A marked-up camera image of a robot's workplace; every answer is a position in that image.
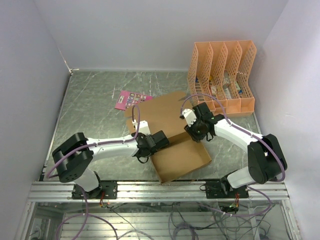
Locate brown cardboard box sheet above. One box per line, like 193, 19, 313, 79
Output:
138, 91, 212, 184

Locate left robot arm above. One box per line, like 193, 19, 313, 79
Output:
52, 131, 170, 199

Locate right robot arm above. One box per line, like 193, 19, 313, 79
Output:
180, 102, 288, 198

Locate pink book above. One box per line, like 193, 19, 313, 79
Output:
114, 90, 153, 111

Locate orange plastic file rack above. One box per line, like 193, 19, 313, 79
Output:
187, 40, 257, 117

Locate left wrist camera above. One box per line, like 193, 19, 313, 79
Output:
132, 120, 151, 136

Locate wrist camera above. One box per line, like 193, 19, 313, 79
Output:
179, 108, 197, 127
132, 120, 151, 136

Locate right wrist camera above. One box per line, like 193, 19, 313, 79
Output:
179, 108, 197, 127

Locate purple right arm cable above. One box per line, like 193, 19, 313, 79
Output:
179, 92, 287, 218

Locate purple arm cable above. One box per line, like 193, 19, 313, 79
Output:
46, 104, 141, 240
179, 92, 287, 218

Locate aluminium frame rail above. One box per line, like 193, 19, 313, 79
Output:
15, 181, 302, 240

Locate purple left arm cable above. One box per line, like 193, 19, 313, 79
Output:
46, 104, 141, 240

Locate loose cables under frame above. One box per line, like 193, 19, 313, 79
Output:
99, 199, 276, 240

